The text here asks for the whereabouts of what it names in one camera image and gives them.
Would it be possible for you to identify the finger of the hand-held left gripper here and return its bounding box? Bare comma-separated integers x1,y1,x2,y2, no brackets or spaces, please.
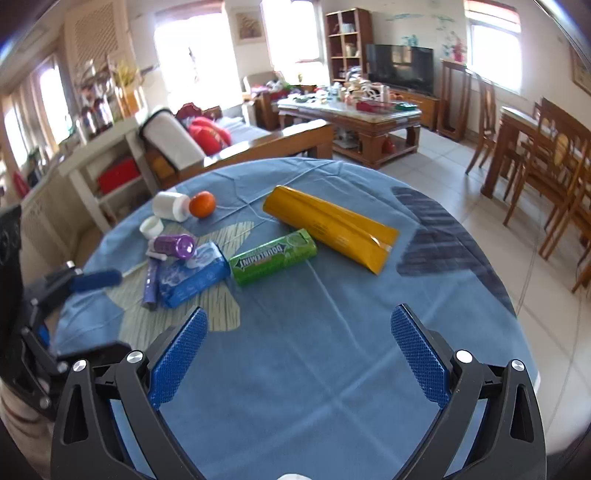
28,323,132,376
34,261,124,305

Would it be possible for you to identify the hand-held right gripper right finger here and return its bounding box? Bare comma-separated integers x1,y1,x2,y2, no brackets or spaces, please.
390,304,548,480

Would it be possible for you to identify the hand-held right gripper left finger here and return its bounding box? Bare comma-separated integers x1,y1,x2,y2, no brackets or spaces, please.
50,305,209,480

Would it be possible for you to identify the orange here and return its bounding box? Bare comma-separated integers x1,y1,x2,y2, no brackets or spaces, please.
189,191,216,219

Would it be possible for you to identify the person's left forearm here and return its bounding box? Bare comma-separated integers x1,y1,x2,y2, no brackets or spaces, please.
0,383,58,480

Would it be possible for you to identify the purple tube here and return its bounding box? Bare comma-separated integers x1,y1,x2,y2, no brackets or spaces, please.
142,258,161,311

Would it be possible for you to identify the blue tissue pack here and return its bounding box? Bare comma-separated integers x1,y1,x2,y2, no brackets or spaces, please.
157,241,232,309

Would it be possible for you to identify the purple plastic container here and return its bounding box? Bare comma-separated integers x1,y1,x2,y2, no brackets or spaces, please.
147,234,197,261

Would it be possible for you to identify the white plastic jar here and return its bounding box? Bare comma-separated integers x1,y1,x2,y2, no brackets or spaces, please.
152,191,191,223

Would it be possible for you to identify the blue tablecloth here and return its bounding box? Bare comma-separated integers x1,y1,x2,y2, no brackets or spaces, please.
53,157,541,480

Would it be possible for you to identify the red storage box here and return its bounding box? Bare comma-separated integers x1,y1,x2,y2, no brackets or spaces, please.
97,157,141,195

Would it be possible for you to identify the white side shelf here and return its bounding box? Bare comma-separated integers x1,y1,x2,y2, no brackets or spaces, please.
58,120,160,234

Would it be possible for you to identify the green gum pack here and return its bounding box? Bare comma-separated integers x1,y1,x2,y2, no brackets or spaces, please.
229,228,318,286

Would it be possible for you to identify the dark glass bottle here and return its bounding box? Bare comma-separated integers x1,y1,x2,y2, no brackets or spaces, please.
81,104,100,134
95,97,114,130

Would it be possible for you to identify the white sofa back cushion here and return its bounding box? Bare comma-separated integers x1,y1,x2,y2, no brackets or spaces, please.
140,108,205,169

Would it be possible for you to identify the yellow packet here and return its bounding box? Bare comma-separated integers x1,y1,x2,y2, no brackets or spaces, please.
262,185,400,276

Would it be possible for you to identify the wooden dining chair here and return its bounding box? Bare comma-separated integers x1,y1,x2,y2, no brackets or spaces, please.
503,102,583,227
465,71,506,176
570,251,591,294
538,97,591,261

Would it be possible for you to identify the wooden sofa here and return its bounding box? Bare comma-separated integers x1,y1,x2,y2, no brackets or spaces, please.
139,105,335,190

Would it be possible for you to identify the wooden dining table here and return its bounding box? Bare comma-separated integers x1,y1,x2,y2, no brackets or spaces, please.
480,106,591,204

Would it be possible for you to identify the white lattice panel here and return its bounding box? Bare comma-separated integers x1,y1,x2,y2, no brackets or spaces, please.
65,0,132,88

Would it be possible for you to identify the wooden armchair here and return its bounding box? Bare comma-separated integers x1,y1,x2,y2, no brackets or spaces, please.
242,71,296,132

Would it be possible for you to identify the wooden coffee table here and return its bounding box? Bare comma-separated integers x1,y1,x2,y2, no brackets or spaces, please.
277,95,423,169

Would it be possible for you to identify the window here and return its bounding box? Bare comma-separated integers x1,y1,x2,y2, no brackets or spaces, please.
261,0,321,63
464,0,522,93
154,0,227,109

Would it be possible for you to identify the wooden television cabinet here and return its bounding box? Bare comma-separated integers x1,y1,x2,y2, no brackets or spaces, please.
392,90,440,132

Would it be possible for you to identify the tall wooden stand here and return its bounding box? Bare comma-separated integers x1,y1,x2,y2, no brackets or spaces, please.
436,59,472,143

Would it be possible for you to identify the pile of coffee table items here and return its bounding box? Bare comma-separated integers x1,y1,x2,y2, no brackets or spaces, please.
288,78,416,112

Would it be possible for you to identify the black television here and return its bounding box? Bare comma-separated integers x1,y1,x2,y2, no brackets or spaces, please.
366,44,435,97

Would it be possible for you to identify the wooden bookshelf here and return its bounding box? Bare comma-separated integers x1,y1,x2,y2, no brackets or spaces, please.
324,8,374,86

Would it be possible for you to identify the wire flower rack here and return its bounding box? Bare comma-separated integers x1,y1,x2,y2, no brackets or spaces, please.
74,60,139,116

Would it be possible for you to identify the wall poster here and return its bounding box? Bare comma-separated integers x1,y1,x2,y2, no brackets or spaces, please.
233,10,267,44

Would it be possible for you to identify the framed wall picture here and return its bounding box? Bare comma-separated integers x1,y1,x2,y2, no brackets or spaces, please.
570,48,591,95

